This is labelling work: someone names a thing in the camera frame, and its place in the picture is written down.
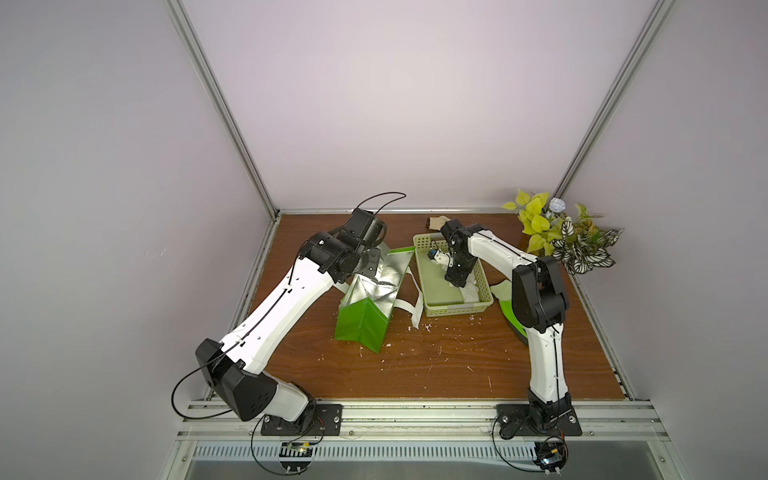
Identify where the green insulated delivery bag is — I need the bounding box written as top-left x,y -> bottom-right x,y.
333,246 -> 424,353

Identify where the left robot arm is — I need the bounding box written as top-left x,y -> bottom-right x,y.
195,208 -> 387,432

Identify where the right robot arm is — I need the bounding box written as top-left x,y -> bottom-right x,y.
440,220 -> 572,430

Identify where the pale green plastic basket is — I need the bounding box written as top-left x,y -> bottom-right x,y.
412,233 -> 495,319

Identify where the beige knitted glove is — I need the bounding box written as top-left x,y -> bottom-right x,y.
426,215 -> 450,231

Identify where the potted plant in amber vase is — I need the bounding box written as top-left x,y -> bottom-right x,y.
502,190 -> 623,275

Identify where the right controller board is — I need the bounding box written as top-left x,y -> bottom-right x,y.
533,437 -> 569,475

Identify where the controller board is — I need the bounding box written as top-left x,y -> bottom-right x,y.
533,437 -> 569,475
278,441 -> 315,476

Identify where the left controller board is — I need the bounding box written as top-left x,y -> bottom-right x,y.
278,441 -> 315,476

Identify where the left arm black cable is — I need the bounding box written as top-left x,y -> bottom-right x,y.
353,191 -> 408,218

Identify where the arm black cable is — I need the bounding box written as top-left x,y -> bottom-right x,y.
490,413 -> 547,474
353,191 -> 408,218

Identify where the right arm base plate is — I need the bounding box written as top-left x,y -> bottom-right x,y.
496,403 -> 583,440

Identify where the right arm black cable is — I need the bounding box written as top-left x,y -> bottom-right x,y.
490,413 -> 547,474

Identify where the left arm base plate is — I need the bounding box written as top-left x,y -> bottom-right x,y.
260,402 -> 343,437

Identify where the aluminium front rail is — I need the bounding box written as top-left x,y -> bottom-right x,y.
176,398 -> 670,443

